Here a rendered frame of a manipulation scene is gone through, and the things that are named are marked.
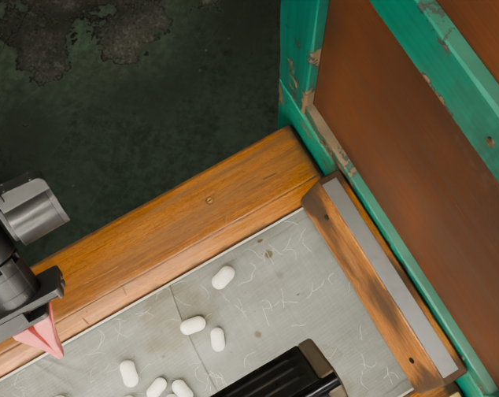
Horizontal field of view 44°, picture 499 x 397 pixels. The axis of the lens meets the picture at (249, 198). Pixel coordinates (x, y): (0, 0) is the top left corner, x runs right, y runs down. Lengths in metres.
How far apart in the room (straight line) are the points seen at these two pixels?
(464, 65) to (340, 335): 0.55
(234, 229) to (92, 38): 1.16
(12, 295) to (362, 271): 0.43
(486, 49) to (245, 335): 0.59
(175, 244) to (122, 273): 0.09
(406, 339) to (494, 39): 0.48
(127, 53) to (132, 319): 1.12
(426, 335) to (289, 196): 0.28
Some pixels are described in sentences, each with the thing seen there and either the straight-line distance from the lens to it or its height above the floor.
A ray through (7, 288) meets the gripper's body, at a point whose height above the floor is 0.95.
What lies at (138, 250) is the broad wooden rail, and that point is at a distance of 0.92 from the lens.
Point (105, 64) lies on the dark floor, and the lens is 1.92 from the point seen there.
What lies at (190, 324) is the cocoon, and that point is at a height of 0.76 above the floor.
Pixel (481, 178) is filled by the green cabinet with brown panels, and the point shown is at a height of 1.17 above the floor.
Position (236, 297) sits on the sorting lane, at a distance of 0.92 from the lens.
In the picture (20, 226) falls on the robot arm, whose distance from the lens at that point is 0.74.
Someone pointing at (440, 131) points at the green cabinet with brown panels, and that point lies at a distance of 0.55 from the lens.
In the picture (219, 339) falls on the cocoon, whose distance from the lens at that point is 0.90.
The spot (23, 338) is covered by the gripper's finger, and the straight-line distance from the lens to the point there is 0.79.
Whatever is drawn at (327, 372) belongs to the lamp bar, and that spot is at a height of 1.11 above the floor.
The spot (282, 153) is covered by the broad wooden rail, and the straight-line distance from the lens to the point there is 0.94.
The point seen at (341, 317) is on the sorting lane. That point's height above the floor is 0.74.
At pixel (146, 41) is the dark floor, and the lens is 1.92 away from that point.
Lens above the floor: 1.65
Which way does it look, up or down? 75 degrees down
